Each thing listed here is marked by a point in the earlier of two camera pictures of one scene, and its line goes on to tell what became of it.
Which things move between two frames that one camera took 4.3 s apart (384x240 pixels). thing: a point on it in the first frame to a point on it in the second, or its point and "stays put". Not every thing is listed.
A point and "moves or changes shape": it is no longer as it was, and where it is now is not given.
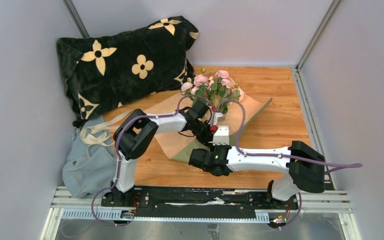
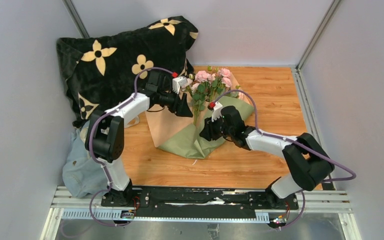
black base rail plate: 202,202 stays put
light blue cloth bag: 91,160 stays put
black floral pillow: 100,71 stays put
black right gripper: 214,148 to 208,132
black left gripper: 209,136 to 180,107
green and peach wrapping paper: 179,146 moves or changes shape
